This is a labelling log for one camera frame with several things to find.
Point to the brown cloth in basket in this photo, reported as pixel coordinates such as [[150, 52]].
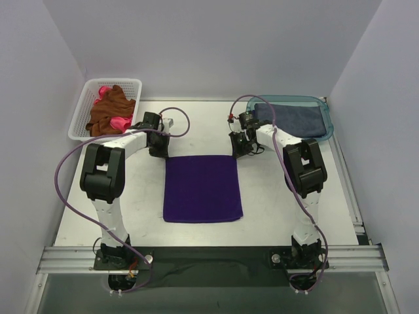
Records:
[[108, 108]]

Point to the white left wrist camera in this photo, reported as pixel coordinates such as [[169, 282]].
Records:
[[167, 123]]

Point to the teal plastic bin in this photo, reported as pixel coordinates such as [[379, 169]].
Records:
[[263, 111]]

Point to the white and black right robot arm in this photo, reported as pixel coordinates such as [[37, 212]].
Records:
[[304, 172]]

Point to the white plastic laundry basket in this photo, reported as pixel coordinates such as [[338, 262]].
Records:
[[132, 90]]

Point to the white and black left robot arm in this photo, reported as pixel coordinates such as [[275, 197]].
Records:
[[103, 179]]

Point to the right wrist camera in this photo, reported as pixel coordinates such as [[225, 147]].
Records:
[[244, 121]]

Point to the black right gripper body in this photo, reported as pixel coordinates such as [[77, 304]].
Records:
[[239, 148]]

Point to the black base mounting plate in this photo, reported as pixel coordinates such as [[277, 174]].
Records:
[[214, 267]]

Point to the grey towel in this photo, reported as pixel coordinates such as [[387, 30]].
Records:
[[303, 122]]

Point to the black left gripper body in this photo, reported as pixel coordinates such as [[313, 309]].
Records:
[[158, 148]]

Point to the pink red cloth in basket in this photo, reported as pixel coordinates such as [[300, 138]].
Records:
[[119, 122]]

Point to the purple towel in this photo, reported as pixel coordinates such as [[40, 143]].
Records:
[[202, 189]]

